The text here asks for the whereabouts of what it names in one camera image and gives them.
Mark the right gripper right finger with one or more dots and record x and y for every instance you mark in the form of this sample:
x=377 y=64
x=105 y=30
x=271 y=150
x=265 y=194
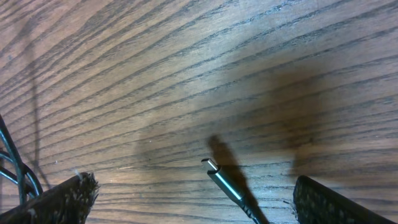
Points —
x=317 y=204

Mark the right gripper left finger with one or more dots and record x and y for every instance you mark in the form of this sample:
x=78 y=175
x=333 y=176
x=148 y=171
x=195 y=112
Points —
x=69 y=202

